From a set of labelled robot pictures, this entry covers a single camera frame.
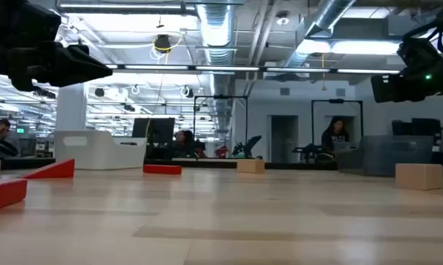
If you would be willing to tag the red rectangular block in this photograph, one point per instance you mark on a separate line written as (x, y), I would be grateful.
(2, 193)
(56, 170)
(162, 169)

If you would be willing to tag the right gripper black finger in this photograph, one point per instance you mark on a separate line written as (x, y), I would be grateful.
(398, 88)

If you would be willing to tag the person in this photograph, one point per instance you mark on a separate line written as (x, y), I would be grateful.
(184, 141)
(335, 134)
(2, 138)

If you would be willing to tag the grey plastic bin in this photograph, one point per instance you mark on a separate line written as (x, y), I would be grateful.
(383, 154)

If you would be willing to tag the black computer monitor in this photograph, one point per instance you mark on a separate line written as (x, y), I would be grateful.
(153, 130)

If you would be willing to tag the silver ceiling air duct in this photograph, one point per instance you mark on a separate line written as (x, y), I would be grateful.
(217, 29)

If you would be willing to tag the overhead LED light bar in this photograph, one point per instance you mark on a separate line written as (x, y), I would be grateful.
(225, 68)

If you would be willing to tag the light wooden block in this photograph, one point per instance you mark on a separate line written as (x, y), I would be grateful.
(419, 176)
(251, 166)

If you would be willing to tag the white square pillar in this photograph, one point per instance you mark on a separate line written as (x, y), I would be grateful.
(71, 106)

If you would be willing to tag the white plastic bin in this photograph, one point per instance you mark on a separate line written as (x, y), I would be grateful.
(96, 151)

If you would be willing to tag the black aluminium table frame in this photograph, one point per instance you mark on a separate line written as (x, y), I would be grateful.
(287, 165)

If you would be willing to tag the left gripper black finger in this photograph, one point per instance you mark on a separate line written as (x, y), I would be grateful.
(81, 49)
(70, 68)

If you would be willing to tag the black background monitors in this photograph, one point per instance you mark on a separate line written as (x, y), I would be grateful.
(416, 127)

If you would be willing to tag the black rectangular stand frame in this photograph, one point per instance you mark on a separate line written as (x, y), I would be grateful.
(335, 101)
(221, 97)

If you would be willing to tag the black background robot arm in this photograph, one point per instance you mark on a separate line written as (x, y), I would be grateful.
(248, 145)
(311, 150)

